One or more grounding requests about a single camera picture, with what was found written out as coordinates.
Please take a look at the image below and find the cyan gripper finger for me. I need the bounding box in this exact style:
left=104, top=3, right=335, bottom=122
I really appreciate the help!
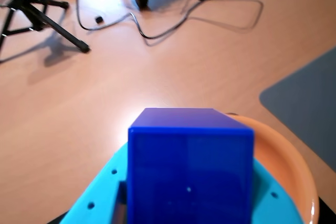
left=250, top=156, right=306, bottom=224
left=59, top=142, right=129, bottom=224

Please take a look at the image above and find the blue cube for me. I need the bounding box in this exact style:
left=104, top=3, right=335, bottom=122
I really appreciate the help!
left=128, top=108, right=255, bottom=224

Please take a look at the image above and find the orange bowl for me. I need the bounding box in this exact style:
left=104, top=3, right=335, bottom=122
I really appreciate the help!
left=225, top=113, right=320, bottom=224

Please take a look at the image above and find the grey mat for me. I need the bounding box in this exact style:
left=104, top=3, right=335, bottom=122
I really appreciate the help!
left=259, top=47, right=336, bottom=167

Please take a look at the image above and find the black tripod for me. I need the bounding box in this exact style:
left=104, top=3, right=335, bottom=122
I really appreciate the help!
left=0, top=0, right=90, bottom=62

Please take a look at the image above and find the thin grey cable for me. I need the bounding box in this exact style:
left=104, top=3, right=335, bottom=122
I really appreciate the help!
left=130, top=0, right=264, bottom=40

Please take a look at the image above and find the thin dark cable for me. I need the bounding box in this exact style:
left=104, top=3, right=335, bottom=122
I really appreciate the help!
left=73, top=0, right=134, bottom=30

